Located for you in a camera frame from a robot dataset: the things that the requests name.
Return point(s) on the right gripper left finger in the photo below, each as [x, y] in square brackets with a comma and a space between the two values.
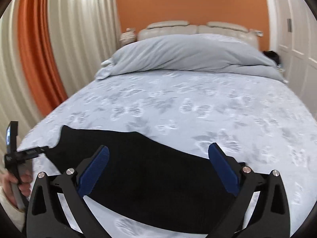
[45, 215]

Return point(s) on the white sleeve forearm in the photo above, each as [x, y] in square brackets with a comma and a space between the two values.
[16, 216]

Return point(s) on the white bedside lamp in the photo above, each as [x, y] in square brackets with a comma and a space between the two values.
[128, 37]

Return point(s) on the grey duvet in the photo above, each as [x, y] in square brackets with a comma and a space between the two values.
[201, 52]

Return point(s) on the black item on nightstand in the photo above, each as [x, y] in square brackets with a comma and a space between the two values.
[273, 56]

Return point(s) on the orange curtain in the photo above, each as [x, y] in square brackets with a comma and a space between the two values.
[36, 55]

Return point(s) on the butterfly patterned bed cover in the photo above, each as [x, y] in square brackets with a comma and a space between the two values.
[256, 120]

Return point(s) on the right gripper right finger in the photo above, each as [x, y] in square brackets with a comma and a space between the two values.
[260, 208]

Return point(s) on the cream curtain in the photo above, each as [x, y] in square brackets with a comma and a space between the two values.
[83, 33]

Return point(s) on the white wardrobe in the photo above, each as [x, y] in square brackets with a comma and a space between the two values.
[296, 45]

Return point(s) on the black pants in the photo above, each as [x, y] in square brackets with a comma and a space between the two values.
[152, 183]

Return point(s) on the person's left hand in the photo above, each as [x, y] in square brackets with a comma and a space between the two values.
[24, 186]

